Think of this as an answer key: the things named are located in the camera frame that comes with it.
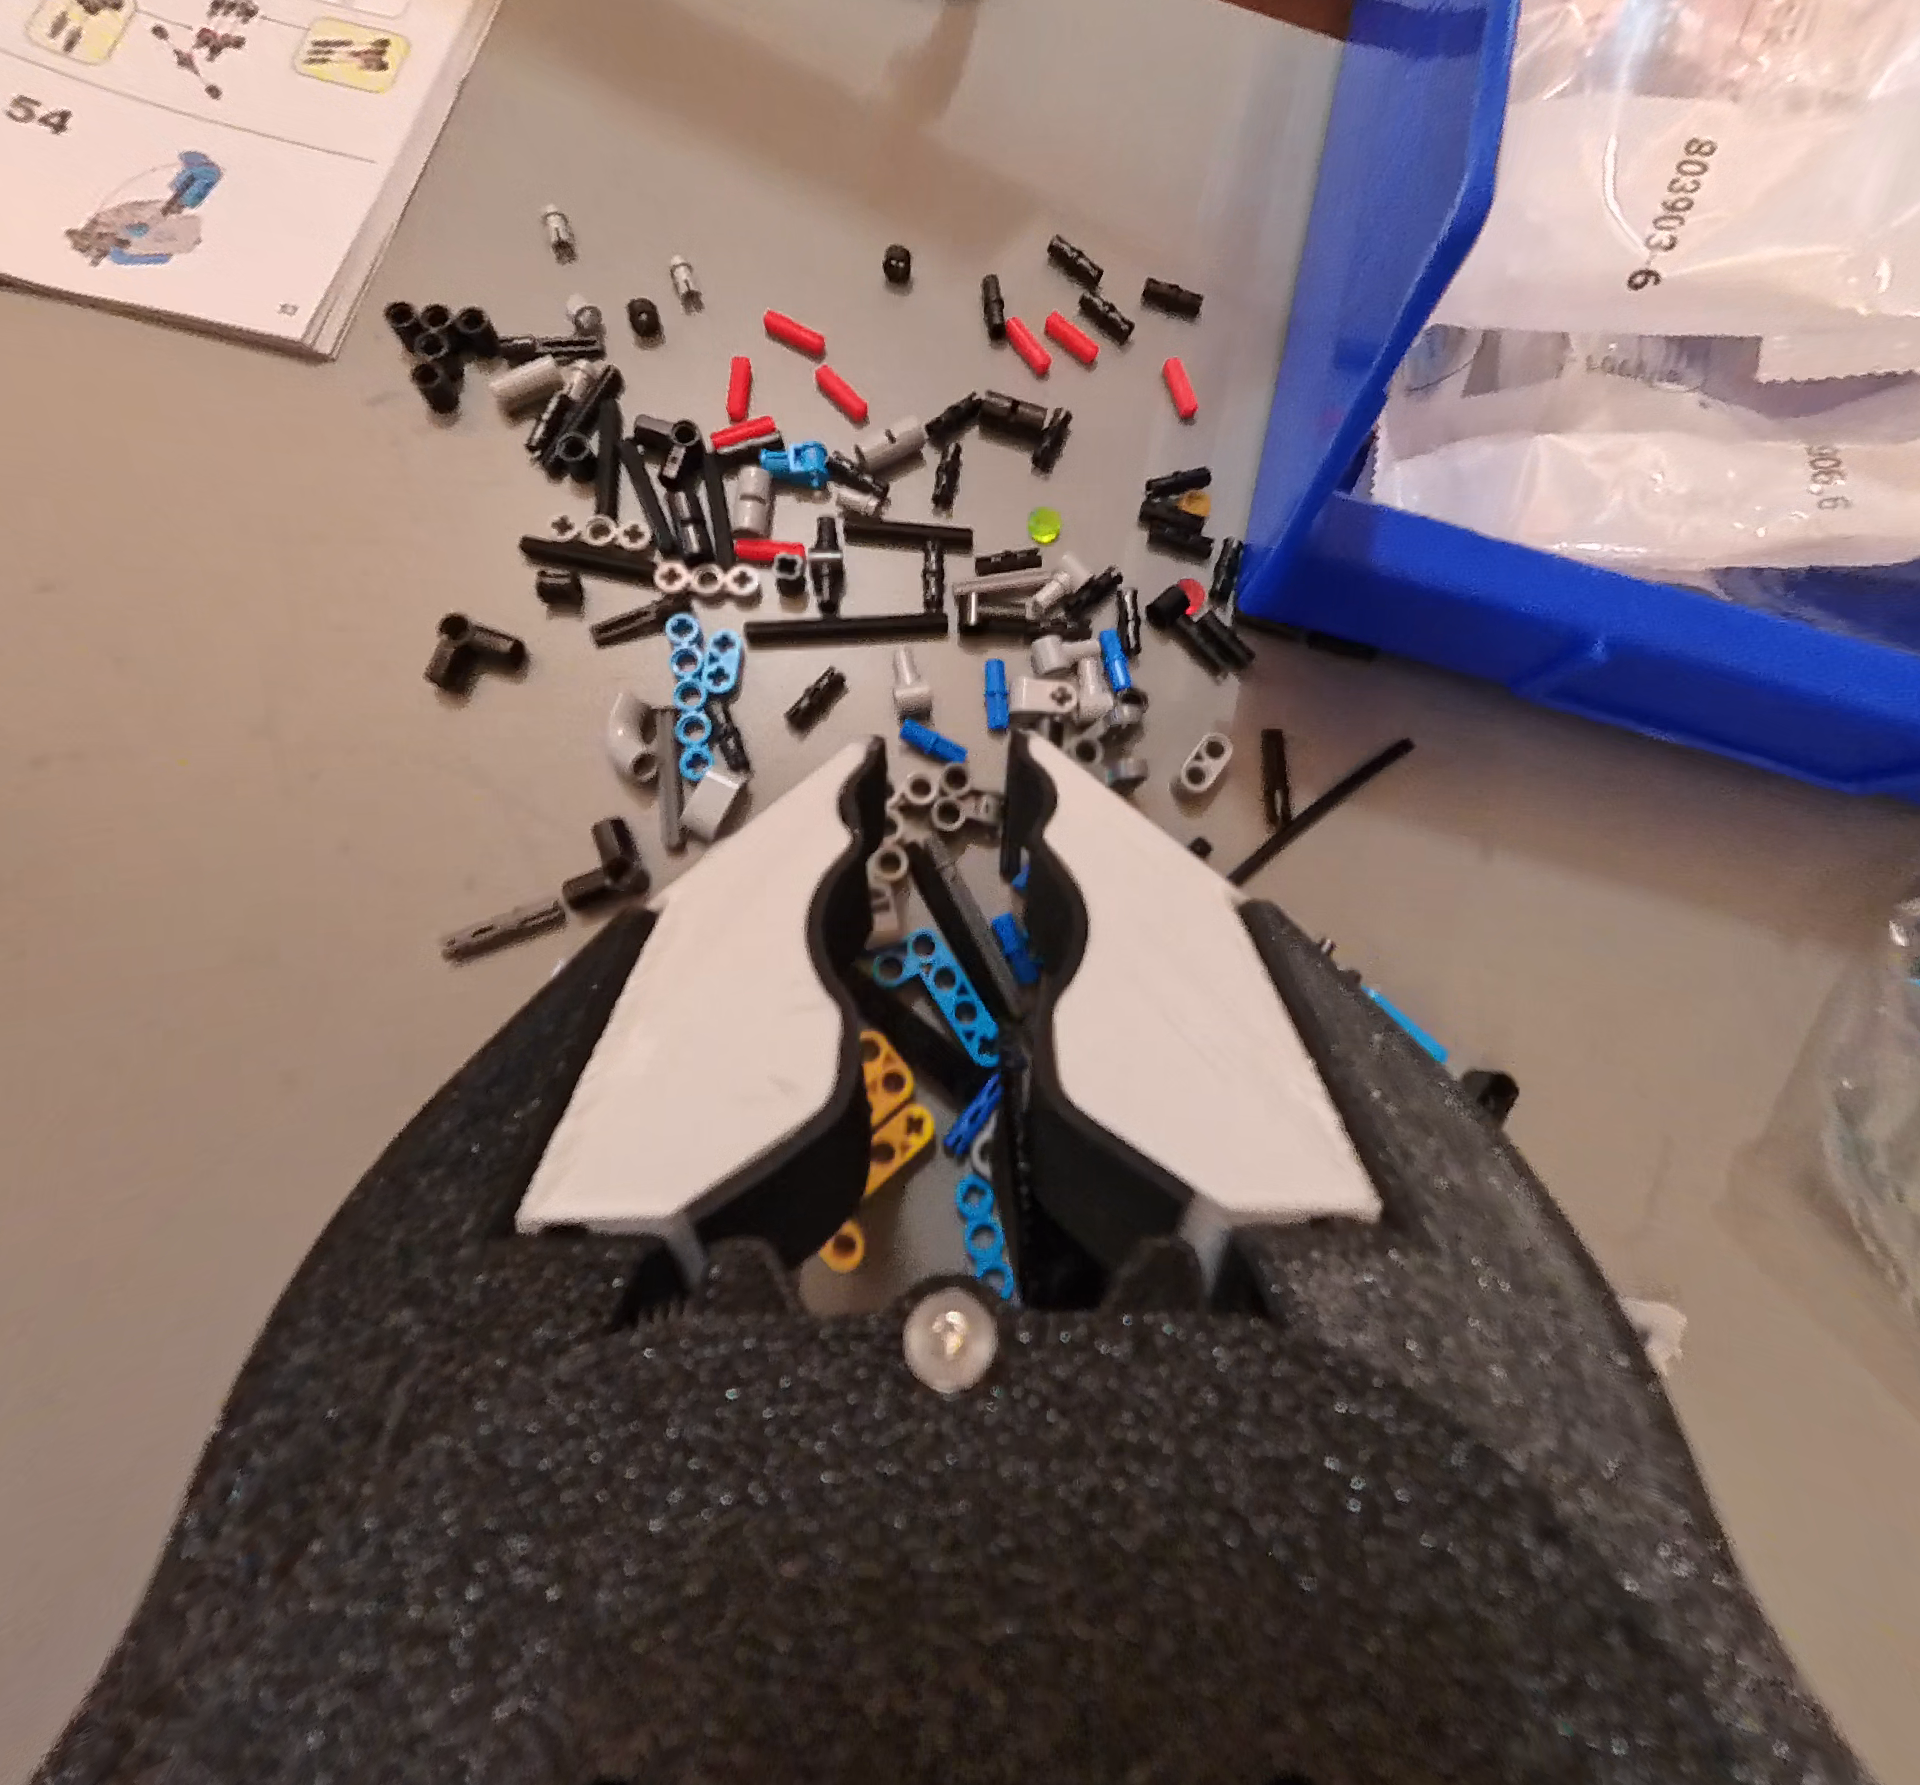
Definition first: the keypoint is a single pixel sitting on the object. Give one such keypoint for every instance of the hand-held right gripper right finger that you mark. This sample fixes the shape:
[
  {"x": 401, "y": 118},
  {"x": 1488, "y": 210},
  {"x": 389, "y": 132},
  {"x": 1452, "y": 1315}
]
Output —
[{"x": 1201, "y": 1050}]

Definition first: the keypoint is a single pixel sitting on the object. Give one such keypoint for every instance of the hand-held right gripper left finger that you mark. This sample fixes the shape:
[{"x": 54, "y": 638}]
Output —
[{"x": 706, "y": 1050}]

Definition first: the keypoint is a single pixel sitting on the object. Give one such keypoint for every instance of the dark grey brick axle pin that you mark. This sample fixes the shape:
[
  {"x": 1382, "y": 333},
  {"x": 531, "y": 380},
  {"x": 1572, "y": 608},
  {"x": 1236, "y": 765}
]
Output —
[{"x": 501, "y": 931}]

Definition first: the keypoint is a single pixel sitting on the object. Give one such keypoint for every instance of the pile of small brick pieces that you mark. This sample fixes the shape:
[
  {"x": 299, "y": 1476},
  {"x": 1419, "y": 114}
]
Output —
[{"x": 795, "y": 331}]

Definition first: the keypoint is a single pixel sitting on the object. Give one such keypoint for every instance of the grey desk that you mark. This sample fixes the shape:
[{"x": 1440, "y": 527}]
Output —
[{"x": 225, "y": 616}]

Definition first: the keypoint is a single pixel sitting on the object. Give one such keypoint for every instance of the thin black flexible rod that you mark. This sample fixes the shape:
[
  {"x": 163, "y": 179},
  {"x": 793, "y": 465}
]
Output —
[{"x": 1323, "y": 811}]

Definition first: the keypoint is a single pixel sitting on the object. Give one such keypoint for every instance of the light blue brick connector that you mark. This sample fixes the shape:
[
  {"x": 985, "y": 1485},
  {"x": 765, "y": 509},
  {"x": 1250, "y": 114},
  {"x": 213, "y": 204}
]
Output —
[{"x": 692, "y": 709}]

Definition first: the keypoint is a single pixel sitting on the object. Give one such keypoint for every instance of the blue storage bin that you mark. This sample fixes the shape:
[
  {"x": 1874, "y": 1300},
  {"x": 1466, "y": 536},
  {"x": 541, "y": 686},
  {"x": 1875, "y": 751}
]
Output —
[{"x": 1350, "y": 315}]

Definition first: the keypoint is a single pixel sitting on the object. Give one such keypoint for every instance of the open instruction booklet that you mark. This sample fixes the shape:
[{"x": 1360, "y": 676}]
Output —
[{"x": 300, "y": 196}]

